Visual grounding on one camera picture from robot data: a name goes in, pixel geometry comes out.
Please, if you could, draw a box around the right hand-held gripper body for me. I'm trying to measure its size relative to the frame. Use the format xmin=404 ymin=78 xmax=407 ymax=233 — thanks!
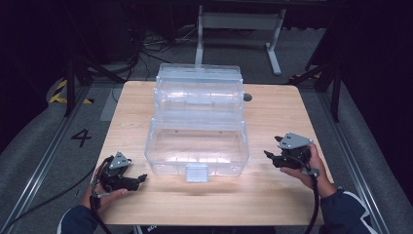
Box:
xmin=278 ymin=132 xmax=315 ymax=171

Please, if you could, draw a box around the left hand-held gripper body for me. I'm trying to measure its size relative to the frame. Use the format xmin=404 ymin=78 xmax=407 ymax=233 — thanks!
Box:
xmin=98 ymin=151 xmax=132 ymax=193

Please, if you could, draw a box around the clear plastic storage box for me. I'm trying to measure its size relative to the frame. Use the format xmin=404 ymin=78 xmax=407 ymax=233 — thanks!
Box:
xmin=144 ymin=62 xmax=251 ymax=183

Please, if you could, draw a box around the person's left hand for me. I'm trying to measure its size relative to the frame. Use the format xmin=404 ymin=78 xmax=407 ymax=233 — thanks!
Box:
xmin=80 ymin=162 xmax=130 ymax=215

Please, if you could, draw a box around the person's right hand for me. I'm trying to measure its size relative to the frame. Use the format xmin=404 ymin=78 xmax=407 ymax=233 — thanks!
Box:
xmin=280 ymin=143 xmax=337 ymax=199

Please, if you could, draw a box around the black metal stand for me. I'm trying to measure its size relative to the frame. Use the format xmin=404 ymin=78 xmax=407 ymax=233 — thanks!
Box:
xmin=288 ymin=58 xmax=343 ymax=124
xmin=62 ymin=55 xmax=127 ymax=118

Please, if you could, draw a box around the yellow black floor tape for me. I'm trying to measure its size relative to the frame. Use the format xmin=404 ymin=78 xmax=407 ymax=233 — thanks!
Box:
xmin=48 ymin=79 xmax=95 ymax=105

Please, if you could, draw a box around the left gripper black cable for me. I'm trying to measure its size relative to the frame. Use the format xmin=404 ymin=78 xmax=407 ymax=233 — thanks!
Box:
xmin=90 ymin=157 xmax=114 ymax=234

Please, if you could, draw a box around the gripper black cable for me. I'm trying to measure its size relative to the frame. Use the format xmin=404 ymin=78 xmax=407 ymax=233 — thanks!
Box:
xmin=303 ymin=168 xmax=321 ymax=234
xmin=90 ymin=157 xmax=114 ymax=234

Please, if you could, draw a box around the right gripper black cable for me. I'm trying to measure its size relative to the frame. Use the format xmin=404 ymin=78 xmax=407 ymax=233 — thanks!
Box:
xmin=303 ymin=168 xmax=321 ymax=234

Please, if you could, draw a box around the aluminium floor rail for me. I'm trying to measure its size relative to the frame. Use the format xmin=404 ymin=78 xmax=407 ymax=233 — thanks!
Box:
xmin=316 ymin=91 xmax=393 ymax=234
xmin=0 ymin=87 xmax=93 ymax=230

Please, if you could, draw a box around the thin black floor cable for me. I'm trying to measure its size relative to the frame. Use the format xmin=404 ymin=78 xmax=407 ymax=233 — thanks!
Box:
xmin=0 ymin=165 xmax=97 ymax=234

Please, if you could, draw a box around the white metal desk frame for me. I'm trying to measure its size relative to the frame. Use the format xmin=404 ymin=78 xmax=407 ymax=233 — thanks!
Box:
xmin=193 ymin=4 xmax=287 ymax=77

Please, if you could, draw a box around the bundle of floor cables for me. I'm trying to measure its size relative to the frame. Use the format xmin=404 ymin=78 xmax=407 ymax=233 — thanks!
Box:
xmin=126 ymin=25 xmax=207 ymax=83

